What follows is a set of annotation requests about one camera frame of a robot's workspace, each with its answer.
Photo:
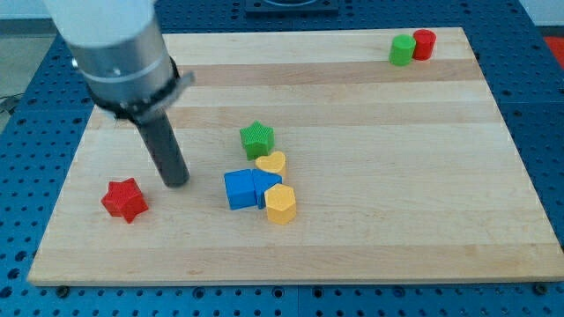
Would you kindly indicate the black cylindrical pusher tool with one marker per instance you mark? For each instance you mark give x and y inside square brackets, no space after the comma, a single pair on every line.
[159,138]

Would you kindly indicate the red star block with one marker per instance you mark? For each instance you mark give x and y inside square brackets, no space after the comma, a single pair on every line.
[124,199]

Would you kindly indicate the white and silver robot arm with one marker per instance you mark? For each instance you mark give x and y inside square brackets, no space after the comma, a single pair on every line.
[119,49]

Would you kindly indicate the green star block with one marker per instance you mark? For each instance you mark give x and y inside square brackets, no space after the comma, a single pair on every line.
[257,140]

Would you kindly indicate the blue cube block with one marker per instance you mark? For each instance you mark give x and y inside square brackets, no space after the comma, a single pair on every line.
[240,189]

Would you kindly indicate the blue triangular block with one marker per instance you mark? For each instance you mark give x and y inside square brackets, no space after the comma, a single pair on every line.
[262,182]

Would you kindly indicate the yellow heart block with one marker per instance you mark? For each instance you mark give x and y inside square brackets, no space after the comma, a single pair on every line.
[273,163]

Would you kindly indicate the yellow hexagon block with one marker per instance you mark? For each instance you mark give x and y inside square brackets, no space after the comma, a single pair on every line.
[280,203]

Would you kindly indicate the wooden board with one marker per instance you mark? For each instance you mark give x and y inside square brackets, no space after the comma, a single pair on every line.
[402,175]

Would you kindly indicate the green cylinder block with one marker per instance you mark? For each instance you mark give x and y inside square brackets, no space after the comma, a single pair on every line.
[401,50]

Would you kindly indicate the red cylinder block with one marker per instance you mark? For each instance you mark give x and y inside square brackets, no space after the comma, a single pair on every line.
[425,40]

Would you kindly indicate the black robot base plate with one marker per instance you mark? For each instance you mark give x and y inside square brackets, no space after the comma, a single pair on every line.
[290,6]

